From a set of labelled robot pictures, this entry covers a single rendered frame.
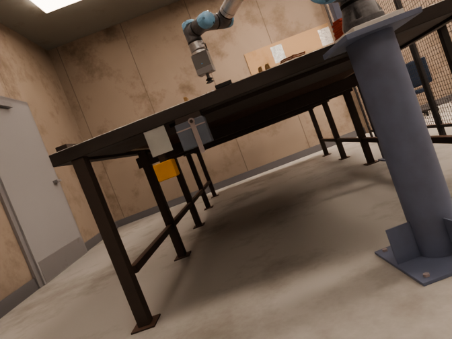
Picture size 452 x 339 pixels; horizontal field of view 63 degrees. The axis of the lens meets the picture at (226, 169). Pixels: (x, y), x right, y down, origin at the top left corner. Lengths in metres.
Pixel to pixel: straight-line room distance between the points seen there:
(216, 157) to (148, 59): 2.13
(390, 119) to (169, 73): 5.68
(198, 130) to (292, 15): 5.69
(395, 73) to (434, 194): 0.45
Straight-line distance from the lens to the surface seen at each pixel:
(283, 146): 6.73
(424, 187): 1.48
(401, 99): 1.44
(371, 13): 1.47
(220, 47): 6.88
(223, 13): 1.91
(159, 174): 1.67
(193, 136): 1.63
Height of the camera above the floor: 0.66
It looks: 3 degrees down
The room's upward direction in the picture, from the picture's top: 21 degrees counter-clockwise
